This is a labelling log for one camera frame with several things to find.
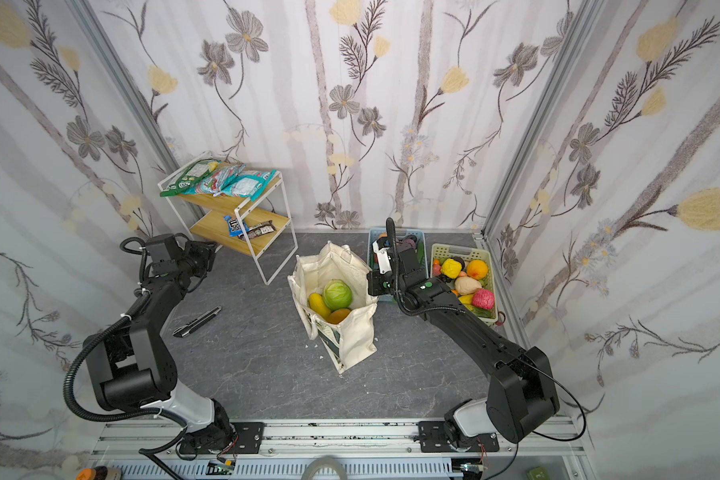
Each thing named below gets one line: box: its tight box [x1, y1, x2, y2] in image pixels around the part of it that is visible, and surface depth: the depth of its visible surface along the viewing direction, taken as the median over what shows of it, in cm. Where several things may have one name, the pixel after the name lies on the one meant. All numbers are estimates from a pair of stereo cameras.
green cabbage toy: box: [322, 279, 353, 311], surface depth 92 cm
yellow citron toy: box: [441, 258, 462, 279], surface depth 103 cm
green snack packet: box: [160, 159, 219, 197], surface depth 85 cm
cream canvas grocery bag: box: [287, 241, 379, 374], surface depth 86 cm
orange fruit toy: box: [466, 259, 489, 280], surface depth 103 cm
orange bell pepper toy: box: [326, 308, 351, 325], surface depth 90 cm
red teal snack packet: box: [196, 164, 246, 197], surface depth 83 cm
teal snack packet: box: [222, 169, 277, 202], surface depth 83 cm
